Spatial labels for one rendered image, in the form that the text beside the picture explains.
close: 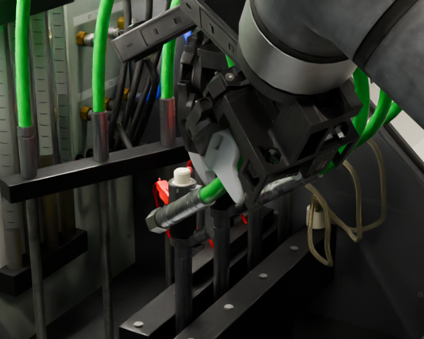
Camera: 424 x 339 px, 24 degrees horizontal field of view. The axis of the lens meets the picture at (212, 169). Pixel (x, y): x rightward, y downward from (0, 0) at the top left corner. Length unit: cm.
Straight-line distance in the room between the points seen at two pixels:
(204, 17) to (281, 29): 14
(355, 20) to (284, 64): 8
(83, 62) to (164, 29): 38
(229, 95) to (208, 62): 24
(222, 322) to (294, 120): 48
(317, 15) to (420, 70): 6
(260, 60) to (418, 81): 12
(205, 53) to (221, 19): 24
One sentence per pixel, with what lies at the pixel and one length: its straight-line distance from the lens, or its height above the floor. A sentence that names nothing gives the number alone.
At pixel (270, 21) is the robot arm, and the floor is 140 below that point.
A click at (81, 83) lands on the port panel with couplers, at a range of 128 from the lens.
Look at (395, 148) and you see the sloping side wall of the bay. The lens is 122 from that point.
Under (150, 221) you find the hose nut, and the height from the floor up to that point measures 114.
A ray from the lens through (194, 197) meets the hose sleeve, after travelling 81.
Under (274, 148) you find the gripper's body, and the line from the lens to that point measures 63.
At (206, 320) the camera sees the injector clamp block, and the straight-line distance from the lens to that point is 104.
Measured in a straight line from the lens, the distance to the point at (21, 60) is 105.
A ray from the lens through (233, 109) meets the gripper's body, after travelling 64.
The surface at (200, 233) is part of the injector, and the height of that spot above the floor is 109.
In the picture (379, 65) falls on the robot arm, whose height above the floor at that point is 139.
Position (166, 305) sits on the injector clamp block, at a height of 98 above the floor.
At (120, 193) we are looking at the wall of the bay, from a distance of 141.
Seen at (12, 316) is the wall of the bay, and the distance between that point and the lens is 128.
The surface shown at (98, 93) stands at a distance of 110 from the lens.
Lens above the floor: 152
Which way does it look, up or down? 23 degrees down
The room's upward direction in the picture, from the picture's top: straight up
